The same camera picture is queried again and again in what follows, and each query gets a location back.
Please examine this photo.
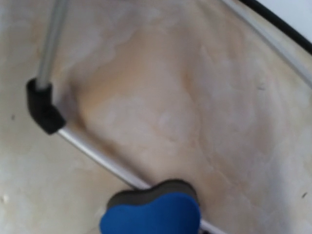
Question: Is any blue whiteboard eraser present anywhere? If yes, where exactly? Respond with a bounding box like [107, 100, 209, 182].
[99, 179, 201, 234]

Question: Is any metal whiteboard stand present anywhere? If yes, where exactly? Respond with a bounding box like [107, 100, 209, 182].
[26, 0, 220, 234]

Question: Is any white whiteboard with black frame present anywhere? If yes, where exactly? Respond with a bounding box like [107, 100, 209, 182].
[240, 0, 312, 55]

